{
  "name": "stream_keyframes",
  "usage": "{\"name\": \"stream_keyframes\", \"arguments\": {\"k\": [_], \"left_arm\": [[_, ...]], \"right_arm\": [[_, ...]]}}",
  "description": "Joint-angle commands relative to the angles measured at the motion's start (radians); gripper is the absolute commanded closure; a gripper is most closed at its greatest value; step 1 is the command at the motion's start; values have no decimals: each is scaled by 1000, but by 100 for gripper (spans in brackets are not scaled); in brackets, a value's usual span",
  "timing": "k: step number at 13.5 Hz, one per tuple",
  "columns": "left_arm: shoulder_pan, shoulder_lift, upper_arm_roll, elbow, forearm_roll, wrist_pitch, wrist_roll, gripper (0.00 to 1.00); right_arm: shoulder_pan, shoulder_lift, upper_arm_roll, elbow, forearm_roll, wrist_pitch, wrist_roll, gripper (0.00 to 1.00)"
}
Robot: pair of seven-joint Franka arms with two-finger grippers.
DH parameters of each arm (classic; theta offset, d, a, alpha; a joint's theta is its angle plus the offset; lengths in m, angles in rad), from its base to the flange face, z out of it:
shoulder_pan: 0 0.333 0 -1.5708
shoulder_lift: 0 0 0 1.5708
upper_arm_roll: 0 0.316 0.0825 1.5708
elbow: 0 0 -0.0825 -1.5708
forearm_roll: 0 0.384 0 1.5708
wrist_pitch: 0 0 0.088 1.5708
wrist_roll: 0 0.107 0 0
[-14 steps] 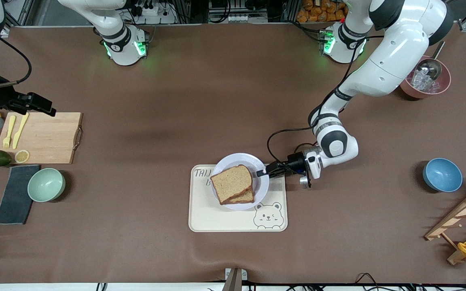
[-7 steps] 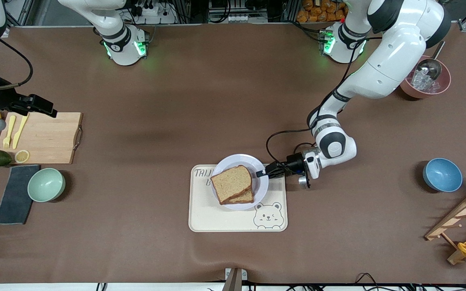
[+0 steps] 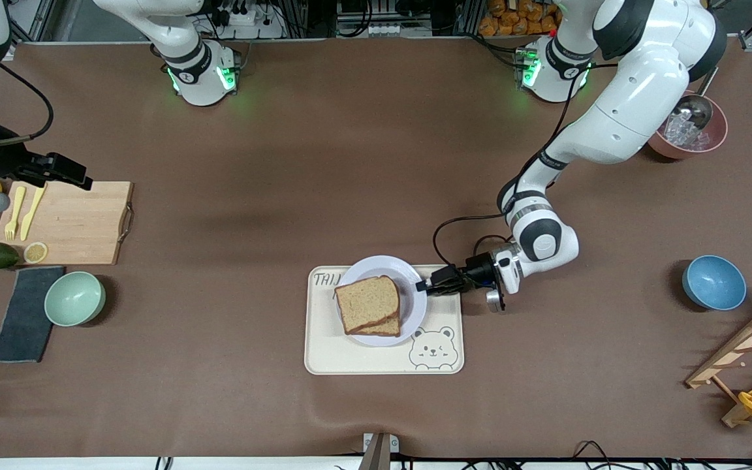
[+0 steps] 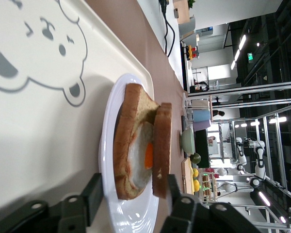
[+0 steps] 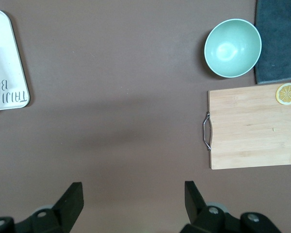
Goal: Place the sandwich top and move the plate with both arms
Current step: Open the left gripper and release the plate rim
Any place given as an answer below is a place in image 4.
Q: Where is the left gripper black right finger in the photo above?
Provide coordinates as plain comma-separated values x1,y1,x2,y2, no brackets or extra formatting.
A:
166,174,185,216

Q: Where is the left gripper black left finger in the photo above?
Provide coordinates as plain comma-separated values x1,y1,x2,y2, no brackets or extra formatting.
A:
81,172,104,226

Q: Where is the white round plate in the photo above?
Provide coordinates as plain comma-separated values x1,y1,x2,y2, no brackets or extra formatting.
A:
98,73,160,233

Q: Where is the brown bread slice plain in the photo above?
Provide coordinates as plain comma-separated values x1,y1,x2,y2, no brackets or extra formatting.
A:
152,102,172,199

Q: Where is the fried egg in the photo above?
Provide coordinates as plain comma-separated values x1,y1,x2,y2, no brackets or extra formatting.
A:
127,121,155,189

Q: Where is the brown bread slice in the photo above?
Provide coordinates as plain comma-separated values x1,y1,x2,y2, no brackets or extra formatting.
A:
113,83,161,201

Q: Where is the wooden cutting board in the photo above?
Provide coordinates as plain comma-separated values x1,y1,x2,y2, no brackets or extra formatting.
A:
181,157,195,195

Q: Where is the green avocado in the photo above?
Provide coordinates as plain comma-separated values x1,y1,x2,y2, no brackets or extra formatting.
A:
190,152,201,165

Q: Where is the light green bowl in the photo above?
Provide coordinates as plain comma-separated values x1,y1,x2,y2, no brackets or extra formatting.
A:
180,128,196,155

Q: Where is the light purple cup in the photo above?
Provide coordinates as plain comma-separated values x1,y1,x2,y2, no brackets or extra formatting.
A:
193,120,212,132

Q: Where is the light blue cup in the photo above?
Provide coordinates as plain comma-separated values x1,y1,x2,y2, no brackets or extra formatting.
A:
193,109,211,122

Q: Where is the cream tray with bear print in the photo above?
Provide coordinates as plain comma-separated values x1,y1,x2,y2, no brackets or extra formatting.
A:
0,0,155,219

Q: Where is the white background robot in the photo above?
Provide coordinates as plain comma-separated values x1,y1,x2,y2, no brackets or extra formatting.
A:
235,137,266,182

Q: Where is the white cup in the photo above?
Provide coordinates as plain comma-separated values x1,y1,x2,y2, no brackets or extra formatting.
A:
191,100,210,111

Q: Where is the white wire rack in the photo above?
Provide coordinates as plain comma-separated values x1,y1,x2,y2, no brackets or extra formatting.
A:
182,92,213,133

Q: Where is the black hanging cable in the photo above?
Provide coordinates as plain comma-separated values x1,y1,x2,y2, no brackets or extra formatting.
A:
159,0,177,58

